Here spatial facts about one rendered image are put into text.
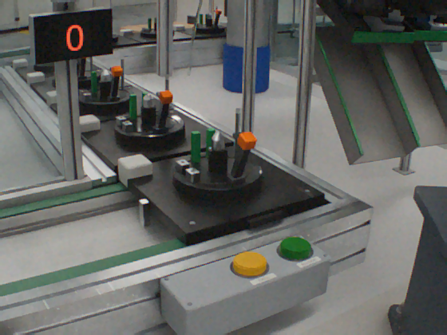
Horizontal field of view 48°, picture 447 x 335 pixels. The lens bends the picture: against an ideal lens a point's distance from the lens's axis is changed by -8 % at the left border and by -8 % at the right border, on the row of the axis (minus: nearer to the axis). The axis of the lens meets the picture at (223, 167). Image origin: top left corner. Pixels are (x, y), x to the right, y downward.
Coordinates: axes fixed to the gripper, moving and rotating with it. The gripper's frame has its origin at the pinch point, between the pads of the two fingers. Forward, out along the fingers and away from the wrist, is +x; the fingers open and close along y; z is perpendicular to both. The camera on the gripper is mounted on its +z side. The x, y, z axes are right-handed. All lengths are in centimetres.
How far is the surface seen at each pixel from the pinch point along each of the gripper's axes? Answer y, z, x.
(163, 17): 15, 10, 114
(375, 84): -3.9, -13.7, 11.0
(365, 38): 5.8, -6.3, -0.8
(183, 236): 37, -33, -7
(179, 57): 6, -4, 131
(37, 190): 57, -29, 13
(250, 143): 26.6, -21.8, -4.0
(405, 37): -2.6, -5.5, -0.4
